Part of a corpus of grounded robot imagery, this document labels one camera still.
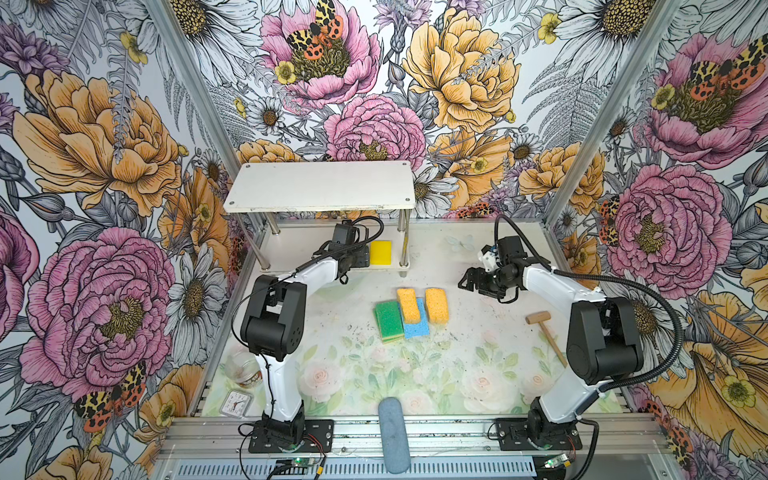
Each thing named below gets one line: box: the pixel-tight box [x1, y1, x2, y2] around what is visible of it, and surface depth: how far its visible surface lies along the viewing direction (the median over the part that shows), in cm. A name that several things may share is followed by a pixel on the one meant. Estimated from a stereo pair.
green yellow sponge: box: [374, 300, 404, 344], surface depth 92 cm
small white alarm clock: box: [219, 391, 253, 419], surface depth 79 cm
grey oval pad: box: [378, 397, 411, 474], surface depth 74 cm
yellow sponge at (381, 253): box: [370, 240, 393, 266], surface depth 104 cm
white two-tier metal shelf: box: [224, 160, 416, 273], surface depth 85 cm
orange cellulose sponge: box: [397, 288, 421, 324], surface depth 93 cm
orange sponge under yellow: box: [425, 287, 449, 325], surface depth 96 cm
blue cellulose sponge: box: [398, 297, 430, 339], surface depth 91 cm
